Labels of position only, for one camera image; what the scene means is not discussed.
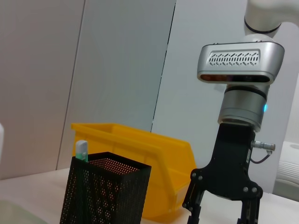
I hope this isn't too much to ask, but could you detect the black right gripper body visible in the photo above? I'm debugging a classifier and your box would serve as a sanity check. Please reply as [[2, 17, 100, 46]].
[[190, 123, 264, 202]]

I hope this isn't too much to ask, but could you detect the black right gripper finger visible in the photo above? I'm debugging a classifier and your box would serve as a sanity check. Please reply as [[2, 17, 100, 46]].
[[182, 179, 206, 224], [235, 196, 262, 224]]

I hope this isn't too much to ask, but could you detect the green utility knife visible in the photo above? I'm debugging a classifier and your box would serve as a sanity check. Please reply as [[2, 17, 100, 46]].
[[75, 140, 90, 163]]

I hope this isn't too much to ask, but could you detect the black mesh pen holder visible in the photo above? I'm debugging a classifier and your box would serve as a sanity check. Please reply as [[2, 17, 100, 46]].
[[59, 151, 152, 224]]

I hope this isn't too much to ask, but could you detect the translucent green fruit plate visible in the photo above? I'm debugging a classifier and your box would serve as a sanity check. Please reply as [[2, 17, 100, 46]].
[[0, 199, 49, 224]]

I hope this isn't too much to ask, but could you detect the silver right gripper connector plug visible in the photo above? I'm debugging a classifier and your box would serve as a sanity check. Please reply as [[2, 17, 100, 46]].
[[250, 140, 276, 155]]

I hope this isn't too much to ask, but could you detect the white ribbed equipment housing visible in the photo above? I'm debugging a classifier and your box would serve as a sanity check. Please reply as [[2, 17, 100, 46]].
[[275, 140, 299, 203]]

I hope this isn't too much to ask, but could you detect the yellow plastic storage bin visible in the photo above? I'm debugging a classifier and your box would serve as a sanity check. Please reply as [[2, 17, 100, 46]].
[[71, 122, 197, 220]]

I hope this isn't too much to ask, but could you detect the dark right gripper cable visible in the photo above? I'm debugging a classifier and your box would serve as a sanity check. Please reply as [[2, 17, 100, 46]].
[[249, 149, 273, 164]]

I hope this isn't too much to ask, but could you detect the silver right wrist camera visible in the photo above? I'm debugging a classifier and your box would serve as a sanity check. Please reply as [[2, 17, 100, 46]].
[[196, 42, 286, 85]]

